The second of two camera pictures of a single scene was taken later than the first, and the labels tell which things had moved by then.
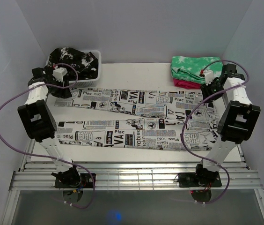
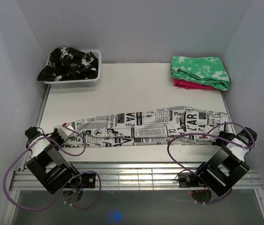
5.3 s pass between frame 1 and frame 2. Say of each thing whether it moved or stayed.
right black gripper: moved
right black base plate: stayed
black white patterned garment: stayed
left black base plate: stayed
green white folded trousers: stayed
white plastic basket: stayed
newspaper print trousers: moved
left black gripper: moved
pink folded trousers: stayed
